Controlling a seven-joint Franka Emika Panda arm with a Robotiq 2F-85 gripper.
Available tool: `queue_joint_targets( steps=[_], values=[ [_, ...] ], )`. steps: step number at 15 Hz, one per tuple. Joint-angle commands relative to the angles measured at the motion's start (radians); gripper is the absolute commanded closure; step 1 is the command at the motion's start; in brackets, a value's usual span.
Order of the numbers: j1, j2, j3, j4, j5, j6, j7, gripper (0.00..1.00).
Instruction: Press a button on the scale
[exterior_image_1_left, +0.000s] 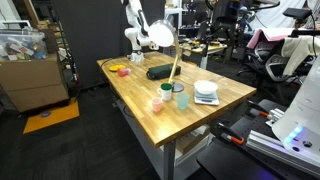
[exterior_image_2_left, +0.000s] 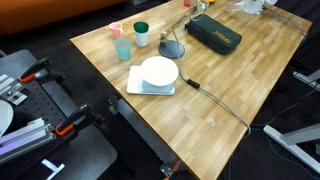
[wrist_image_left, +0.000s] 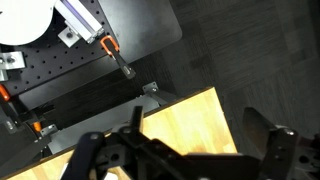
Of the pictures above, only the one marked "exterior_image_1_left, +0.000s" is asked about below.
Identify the white digital kitchen scale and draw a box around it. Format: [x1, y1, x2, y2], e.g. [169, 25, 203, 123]
[193, 88, 220, 107]

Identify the white mug with green lid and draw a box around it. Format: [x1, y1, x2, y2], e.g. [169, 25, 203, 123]
[156, 82, 174, 102]

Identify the pink plastic cup upright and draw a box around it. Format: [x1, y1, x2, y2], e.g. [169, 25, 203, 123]
[151, 97, 165, 113]

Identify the dark green zipped case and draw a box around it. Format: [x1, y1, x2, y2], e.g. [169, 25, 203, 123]
[145, 63, 182, 80]

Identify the teal plastic cup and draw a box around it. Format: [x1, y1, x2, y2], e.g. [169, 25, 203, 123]
[175, 92, 191, 111]

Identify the clear drinking glass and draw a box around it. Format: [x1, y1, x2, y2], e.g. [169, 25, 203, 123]
[129, 51, 145, 64]

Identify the pink plastic cup lying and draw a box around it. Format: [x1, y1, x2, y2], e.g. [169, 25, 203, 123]
[116, 67, 132, 78]

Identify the white bowl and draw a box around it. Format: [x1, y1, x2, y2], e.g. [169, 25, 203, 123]
[193, 79, 219, 95]

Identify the silver desk lamp gold stem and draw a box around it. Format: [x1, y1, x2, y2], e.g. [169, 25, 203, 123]
[147, 19, 185, 93]

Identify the cardboard box under table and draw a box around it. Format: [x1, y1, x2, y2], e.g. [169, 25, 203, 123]
[174, 124, 211, 156]

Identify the wooden desk with clutter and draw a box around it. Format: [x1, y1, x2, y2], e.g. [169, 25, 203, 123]
[179, 39, 229, 70]

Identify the black partition panel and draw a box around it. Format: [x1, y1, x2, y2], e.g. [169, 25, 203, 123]
[53, 0, 166, 89]

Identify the black perforated robot stand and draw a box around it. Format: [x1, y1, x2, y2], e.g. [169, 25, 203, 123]
[196, 98, 320, 180]

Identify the black office chair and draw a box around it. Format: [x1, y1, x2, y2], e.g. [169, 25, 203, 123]
[238, 36, 284, 81]

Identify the orange floor mat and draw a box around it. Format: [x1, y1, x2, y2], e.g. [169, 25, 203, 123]
[22, 98, 80, 135]

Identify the pink cloth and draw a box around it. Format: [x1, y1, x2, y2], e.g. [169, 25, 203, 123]
[246, 28, 295, 50]

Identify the grey mesh office chair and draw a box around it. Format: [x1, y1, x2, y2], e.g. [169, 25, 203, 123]
[263, 49, 318, 84]

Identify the large cardboard box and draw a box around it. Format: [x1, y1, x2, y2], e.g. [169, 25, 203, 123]
[0, 54, 70, 113]

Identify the white backdrop sheet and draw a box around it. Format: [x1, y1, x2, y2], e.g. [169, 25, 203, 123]
[251, 0, 309, 29]

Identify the beige cloth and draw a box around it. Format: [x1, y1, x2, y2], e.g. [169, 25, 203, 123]
[280, 35, 320, 77]

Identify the clear plastic bin with clutter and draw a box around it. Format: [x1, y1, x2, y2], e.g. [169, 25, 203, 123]
[0, 28, 48, 63]

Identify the black clamp orange handle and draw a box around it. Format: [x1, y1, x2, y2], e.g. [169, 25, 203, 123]
[246, 99, 271, 118]
[209, 122, 245, 146]

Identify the black wire shelf rack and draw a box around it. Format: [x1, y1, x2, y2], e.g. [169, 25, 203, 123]
[49, 19, 81, 84]

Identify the aluminium extrusion rail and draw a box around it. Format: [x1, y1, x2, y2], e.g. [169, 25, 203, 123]
[245, 129, 320, 178]

